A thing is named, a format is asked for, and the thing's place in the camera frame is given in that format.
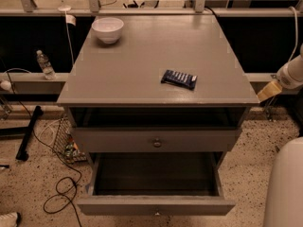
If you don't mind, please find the grey drawer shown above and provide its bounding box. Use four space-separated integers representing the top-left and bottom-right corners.
78 152 235 216
71 128 241 152

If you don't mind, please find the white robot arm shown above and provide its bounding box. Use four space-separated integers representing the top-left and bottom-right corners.
258 44 303 227

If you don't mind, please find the grey open bottom drawer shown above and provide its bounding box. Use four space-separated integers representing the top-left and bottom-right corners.
78 152 235 216

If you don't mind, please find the dark blue snack packet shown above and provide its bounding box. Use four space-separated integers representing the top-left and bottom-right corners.
161 70 198 90

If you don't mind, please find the grey wooden cabinet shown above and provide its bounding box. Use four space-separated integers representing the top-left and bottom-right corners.
56 14 260 163

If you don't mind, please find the white ceramic bowl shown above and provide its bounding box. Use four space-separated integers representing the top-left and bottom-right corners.
92 17 124 44

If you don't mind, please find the clear plastic water bottle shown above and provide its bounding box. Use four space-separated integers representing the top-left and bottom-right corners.
36 50 56 80

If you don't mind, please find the black metal bar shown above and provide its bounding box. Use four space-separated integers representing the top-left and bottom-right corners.
16 106 43 161

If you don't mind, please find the white shoe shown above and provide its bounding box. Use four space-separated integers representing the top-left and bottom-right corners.
0 212 21 227

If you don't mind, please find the wire mesh basket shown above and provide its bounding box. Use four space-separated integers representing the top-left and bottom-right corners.
53 116 86 164

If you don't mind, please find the black floor cable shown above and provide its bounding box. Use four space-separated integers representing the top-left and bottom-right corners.
0 68 83 227

